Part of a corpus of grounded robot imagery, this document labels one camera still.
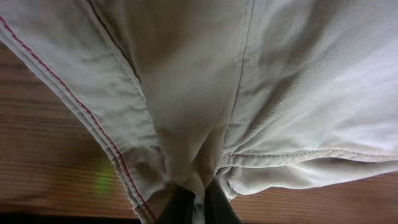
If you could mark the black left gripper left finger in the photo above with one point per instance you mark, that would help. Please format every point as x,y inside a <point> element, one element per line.
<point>179,209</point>

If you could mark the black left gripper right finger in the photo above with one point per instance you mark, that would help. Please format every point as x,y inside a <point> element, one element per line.
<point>217,207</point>

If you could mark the beige cargo shorts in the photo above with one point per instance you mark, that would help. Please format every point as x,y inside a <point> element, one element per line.
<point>255,94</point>

